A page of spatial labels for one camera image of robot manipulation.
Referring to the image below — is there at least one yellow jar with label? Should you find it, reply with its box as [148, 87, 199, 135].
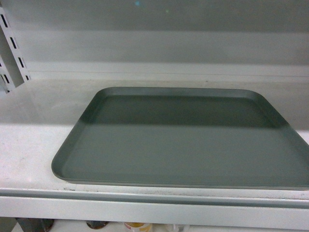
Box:
[124, 222, 153, 232]

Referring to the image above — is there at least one clear glass jar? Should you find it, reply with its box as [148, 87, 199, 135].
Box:
[165, 224, 190, 232]

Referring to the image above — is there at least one silver grey serving tray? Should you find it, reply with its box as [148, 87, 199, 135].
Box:
[51, 87, 309, 190]

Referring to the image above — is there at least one brown lidded jar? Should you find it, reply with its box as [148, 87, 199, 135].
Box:
[86, 220, 109, 230]

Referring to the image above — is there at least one white slotted shelf upright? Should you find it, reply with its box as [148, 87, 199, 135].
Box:
[0, 7, 31, 93]

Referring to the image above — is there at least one dark brown jar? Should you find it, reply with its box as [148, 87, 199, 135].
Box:
[16, 217, 55, 232]

